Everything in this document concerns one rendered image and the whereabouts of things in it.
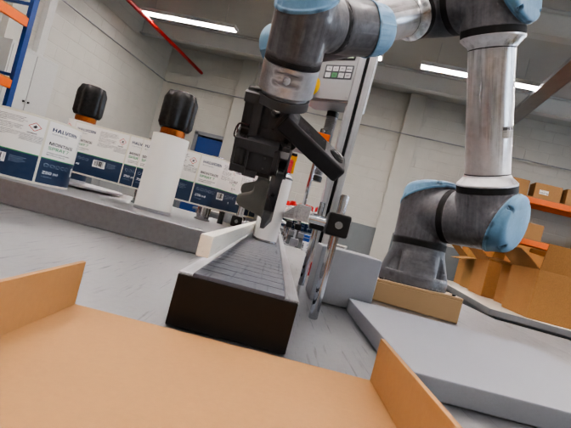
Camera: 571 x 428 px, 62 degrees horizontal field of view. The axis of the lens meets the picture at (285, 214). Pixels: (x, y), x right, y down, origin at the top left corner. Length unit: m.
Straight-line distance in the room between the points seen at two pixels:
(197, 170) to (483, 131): 0.77
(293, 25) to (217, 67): 9.25
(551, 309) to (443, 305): 1.68
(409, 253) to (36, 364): 0.85
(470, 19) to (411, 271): 0.49
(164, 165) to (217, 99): 8.51
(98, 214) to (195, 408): 0.78
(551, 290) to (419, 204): 1.68
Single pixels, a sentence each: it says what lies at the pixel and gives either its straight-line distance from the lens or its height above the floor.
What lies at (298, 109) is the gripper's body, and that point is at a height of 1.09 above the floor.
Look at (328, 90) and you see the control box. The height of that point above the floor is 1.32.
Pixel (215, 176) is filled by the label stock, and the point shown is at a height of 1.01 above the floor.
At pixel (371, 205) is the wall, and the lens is 8.82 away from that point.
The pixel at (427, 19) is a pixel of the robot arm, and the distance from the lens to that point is 1.02.
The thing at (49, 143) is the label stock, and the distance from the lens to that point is 1.17.
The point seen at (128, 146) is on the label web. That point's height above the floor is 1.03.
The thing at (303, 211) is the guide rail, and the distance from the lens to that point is 0.42.
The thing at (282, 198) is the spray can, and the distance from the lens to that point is 1.12.
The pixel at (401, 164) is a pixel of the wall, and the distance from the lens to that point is 8.82.
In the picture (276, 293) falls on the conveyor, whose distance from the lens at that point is 0.43.
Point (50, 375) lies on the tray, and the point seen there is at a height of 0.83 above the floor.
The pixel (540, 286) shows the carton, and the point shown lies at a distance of 2.64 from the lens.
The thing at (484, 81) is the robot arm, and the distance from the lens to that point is 0.98.
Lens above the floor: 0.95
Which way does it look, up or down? 1 degrees up
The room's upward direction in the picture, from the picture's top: 15 degrees clockwise
